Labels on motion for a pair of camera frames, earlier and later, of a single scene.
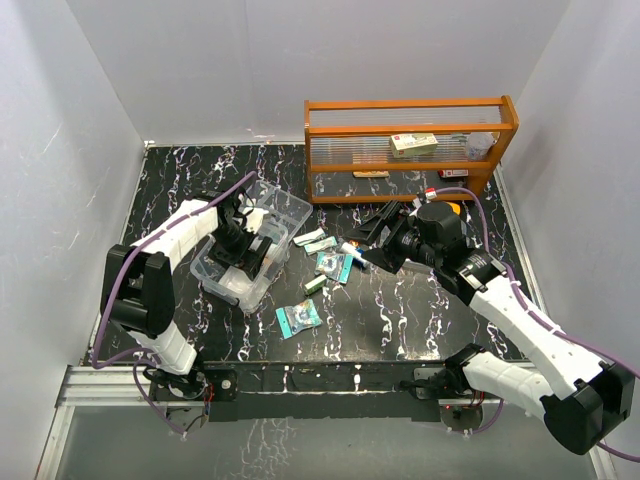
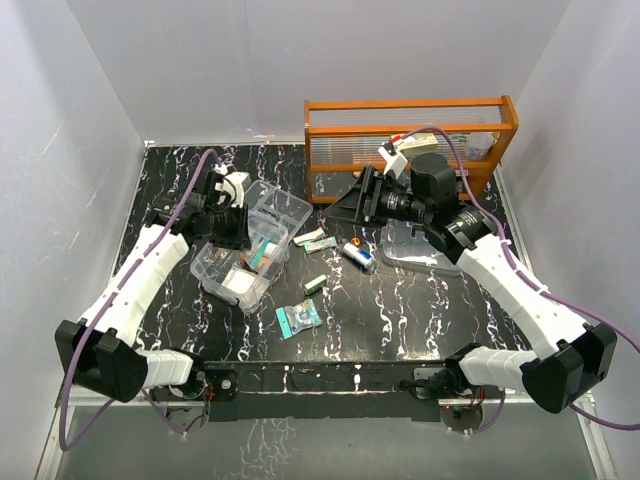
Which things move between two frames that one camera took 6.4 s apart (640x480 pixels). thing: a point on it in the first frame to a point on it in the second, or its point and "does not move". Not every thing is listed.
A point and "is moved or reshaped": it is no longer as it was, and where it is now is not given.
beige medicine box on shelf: (409, 144) does not move
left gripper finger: (255, 258) to (230, 228)
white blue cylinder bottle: (355, 252) does not move
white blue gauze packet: (235, 279) does not move
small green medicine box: (316, 284) does not move
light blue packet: (308, 237) does not move
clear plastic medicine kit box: (232, 283) does not move
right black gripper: (372, 230) to (362, 202)
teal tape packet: (334, 265) is moved or reshaped
